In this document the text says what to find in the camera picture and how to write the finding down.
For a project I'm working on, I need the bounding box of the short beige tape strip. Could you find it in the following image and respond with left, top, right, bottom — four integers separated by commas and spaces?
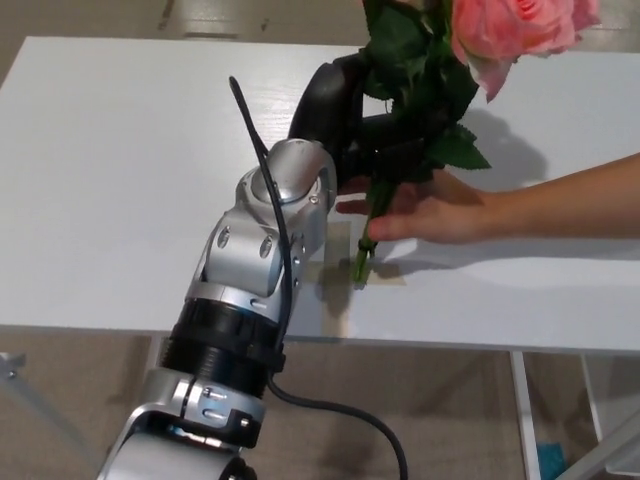
303, 259, 408, 291

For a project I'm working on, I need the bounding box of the teal floor marker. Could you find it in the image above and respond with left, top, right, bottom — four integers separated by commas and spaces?
536, 441, 567, 480

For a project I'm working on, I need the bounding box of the bare person hand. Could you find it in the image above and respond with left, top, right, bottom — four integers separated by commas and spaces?
335, 169, 497, 247

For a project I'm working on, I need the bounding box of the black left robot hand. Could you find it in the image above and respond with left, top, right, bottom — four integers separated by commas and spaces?
286, 51, 437, 194

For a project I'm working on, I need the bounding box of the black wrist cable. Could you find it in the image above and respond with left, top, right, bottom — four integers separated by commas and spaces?
228, 75, 409, 480

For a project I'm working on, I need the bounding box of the white table leg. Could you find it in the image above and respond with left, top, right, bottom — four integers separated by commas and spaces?
509, 350, 539, 480
581, 354, 605, 444
145, 335, 166, 372

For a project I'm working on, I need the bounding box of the pink rose bouquet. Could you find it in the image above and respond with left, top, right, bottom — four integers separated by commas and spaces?
349, 0, 604, 292

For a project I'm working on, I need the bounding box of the bare person forearm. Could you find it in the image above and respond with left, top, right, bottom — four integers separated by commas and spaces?
479, 151, 640, 242

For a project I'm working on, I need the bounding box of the grey metal stand leg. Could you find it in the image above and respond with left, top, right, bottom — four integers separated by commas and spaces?
554, 423, 640, 480
0, 351, 87, 480

